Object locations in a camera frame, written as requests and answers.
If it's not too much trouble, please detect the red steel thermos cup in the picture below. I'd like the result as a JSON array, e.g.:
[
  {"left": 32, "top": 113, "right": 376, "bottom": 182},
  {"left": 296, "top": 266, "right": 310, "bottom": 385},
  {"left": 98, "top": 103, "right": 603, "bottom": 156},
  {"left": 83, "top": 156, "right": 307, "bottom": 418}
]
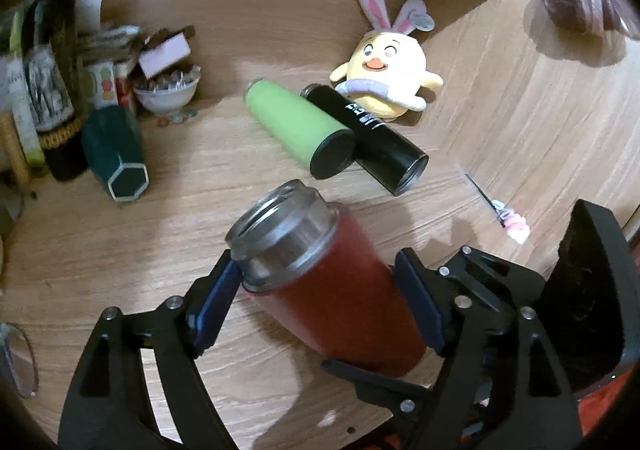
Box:
[{"left": 226, "top": 180, "right": 425, "bottom": 378}]

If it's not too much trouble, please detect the clear glass rim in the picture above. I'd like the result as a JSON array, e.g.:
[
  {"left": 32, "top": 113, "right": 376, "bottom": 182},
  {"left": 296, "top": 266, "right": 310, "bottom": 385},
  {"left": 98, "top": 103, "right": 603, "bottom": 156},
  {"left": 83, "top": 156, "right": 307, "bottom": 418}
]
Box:
[{"left": 1, "top": 322, "right": 39, "bottom": 399}]

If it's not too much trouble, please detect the pen with pink charm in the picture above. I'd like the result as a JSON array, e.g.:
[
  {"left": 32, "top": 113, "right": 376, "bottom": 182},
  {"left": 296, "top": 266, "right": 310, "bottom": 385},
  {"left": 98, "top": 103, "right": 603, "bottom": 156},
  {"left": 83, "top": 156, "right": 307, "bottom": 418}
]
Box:
[{"left": 465, "top": 173, "right": 530, "bottom": 245}]

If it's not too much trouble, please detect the black cylindrical bottle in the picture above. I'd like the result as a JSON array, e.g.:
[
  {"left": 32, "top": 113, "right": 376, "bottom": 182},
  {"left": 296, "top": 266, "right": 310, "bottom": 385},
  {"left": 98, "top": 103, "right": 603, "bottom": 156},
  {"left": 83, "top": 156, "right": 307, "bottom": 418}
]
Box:
[{"left": 300, "top": 84, "right": 428, "bottom": 196}]

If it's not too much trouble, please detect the black jar with gold trim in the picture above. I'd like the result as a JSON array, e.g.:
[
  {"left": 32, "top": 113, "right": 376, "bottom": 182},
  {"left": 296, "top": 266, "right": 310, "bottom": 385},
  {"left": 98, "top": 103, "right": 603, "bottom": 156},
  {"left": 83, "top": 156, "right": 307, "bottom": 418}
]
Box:
[{"left": 38, "top": 116, "right": 88, "bottom": 182}]

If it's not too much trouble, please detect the dark green hexagonal box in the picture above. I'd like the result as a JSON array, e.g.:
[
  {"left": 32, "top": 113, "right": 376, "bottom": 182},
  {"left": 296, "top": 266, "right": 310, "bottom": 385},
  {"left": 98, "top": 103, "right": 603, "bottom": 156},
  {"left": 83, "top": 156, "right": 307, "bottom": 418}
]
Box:
[{"left": 82, "top": 105, "right": 150, "bottom": 203}]

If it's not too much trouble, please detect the white framed picture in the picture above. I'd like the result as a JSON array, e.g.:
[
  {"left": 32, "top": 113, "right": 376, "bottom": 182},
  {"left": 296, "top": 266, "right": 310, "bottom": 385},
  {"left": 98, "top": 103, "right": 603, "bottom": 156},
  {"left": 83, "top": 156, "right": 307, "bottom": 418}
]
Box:
[{"left": 24, "top": 44, "right": 74, "bottom": 132}]

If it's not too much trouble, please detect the white bowl with trinkets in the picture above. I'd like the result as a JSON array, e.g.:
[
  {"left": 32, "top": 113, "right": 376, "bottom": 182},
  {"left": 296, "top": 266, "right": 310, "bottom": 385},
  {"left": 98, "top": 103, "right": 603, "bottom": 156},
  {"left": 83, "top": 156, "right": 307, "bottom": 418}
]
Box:
[{"left": 134, "top": 65, "right": 201, "bottom": 128}]

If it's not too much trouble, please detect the yellow chick plush toy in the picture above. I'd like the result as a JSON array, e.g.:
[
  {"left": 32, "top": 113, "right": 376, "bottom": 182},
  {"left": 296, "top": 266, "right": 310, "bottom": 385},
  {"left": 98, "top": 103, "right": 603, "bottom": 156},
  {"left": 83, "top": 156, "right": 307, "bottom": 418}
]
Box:
[{"left": 329, "top": 0, "right": 444, "bottom": 121}]

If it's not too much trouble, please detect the white carton with dots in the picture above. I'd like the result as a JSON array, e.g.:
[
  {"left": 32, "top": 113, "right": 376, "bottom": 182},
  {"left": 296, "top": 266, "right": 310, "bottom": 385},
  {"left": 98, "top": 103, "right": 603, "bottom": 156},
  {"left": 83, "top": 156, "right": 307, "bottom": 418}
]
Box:
[{"left": 85, "top": 60, "right": 118, "bottom": 110}]

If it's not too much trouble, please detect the light green tumbler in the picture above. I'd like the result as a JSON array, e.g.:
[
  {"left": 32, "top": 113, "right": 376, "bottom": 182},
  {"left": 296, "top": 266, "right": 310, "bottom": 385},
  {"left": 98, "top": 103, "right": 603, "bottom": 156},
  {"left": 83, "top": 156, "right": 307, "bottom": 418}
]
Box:
[{"left": 243, "top": 78, "right": 355, "bottom": 180}]

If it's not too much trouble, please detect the pink and white box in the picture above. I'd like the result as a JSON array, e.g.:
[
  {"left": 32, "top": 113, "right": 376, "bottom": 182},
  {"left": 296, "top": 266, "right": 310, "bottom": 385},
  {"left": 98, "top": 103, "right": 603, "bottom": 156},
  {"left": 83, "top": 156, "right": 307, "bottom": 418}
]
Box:
[{"left": 138, "top": 25, "right": 196, "bottom": 79}]

